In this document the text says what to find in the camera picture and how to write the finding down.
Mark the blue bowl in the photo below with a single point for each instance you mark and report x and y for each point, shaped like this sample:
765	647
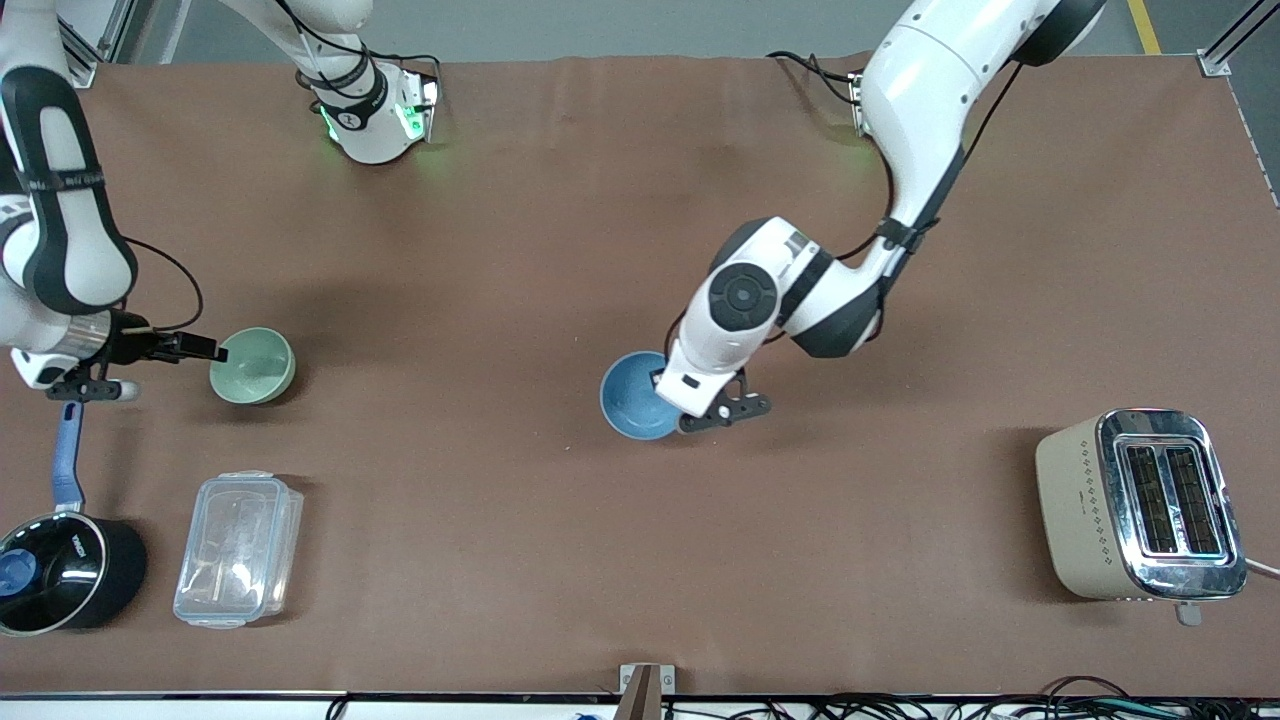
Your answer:
630	398

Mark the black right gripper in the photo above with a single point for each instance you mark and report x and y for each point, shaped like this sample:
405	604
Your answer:
129	343

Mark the clear plastic lidded container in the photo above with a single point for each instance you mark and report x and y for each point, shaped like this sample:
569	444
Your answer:
238	548

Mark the green bowl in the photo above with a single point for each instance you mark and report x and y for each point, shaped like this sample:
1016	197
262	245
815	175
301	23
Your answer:
254	365

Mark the brown table mat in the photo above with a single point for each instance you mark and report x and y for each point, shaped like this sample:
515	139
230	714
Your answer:
560	540

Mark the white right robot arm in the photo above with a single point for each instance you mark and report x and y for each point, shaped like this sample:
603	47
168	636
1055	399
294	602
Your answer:
60	220

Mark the metal table edge bracket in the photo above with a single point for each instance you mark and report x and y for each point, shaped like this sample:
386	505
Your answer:
647	685

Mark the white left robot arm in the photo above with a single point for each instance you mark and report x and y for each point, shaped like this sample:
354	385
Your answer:
800	280

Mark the aluminium frame profile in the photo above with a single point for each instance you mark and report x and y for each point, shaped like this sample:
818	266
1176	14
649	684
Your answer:
1235	35
85	45

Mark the beige chrome toaster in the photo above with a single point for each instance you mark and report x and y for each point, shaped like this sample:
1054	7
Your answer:
1140	505

